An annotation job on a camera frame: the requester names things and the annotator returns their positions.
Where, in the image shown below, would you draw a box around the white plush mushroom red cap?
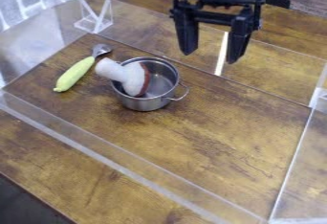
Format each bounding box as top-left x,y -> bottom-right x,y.
95,57 -> 151,97

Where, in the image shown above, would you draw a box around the clear acrylic triangular bracket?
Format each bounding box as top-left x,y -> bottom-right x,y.
75,0 -> 114,34

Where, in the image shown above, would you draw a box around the small silver metal pot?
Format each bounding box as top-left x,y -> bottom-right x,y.
111,56 -> 190,112

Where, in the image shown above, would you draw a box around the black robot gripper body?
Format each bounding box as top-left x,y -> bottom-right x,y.
170,0 -> 265,31

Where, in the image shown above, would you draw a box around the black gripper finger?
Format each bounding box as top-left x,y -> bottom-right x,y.
173,9 -> 198,56
226,16 -> 253,64

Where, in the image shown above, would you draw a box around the yellow-green handled metal spoon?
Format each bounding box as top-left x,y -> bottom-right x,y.
54,44 -> 113,93

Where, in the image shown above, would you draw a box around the clear acrylic enclosure wall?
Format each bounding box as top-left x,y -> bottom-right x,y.
0,0 -> 327,224

